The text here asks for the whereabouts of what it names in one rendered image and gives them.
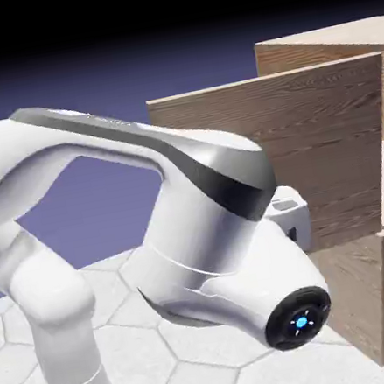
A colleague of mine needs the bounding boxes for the small wood cabinet door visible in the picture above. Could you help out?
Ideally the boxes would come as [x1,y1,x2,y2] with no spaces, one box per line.
[306,232,384,376]

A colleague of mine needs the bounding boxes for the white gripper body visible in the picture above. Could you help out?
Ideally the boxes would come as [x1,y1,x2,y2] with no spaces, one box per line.
[279,204,318,256]

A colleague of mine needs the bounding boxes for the wide wood cabinet door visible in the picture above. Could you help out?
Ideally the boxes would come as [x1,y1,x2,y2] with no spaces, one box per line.
[143,51,384,276]

